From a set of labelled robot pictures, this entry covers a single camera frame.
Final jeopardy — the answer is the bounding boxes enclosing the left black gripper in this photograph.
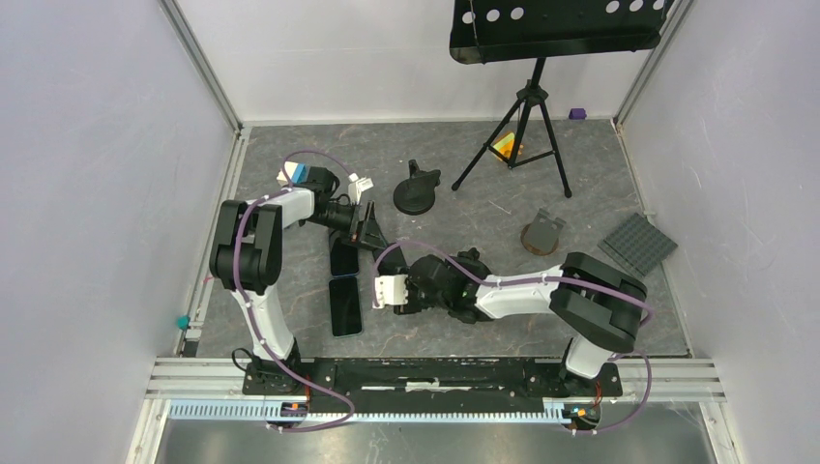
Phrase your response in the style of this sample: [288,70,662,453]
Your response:
[306,201,391,253]

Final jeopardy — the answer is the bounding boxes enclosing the black round-base phone stand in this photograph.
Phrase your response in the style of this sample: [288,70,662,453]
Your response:
[393,159,441,216]

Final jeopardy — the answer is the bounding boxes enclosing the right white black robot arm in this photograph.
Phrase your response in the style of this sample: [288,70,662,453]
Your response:
[373,247,653,394]

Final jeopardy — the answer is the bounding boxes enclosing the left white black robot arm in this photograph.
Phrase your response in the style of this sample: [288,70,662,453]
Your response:
[209,161,386,394]

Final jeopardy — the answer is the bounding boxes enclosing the black music stand tripod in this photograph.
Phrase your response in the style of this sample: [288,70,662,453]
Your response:
[449,0,673,197]

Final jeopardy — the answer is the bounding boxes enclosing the blue-edged black smartphone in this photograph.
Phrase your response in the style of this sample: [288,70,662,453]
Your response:
[328,231,360,278]

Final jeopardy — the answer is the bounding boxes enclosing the white and blue blocks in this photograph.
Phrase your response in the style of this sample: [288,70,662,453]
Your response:
[277,161,309,187]

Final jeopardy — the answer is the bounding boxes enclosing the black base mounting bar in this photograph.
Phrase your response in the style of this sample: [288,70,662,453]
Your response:
[243,358,624,415]

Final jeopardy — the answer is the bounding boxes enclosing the orange yellow block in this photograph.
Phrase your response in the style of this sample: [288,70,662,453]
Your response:
[490,131,515,162]

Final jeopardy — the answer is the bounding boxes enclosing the teal clip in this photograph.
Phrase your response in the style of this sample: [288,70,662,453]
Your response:
[175,315,190,332]

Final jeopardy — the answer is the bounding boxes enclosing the grey studded baseplate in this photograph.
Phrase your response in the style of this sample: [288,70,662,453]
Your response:
[598,213,678,278]

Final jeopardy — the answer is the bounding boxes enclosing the purple block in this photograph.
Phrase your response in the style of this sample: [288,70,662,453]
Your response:
[568,107,588,120]

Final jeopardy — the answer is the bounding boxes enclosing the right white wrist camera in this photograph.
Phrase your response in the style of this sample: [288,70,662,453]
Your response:
[372,275,409,309]

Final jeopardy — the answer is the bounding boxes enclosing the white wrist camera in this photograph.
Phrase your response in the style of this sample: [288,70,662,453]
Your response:
[372,275,409,309]
[347,173,373,204]

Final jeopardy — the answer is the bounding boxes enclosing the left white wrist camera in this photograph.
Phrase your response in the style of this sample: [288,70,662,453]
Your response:
[347,173,373,204]

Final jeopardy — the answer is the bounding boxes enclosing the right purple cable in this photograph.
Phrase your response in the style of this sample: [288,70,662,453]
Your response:
[371,240,656,437]

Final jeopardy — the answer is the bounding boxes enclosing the purple cable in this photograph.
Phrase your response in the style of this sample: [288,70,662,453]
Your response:
[231,151,358,434]
[371,240,656,437]

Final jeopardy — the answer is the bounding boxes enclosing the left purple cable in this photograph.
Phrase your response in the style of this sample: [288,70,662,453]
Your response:
[231,151,358,434]

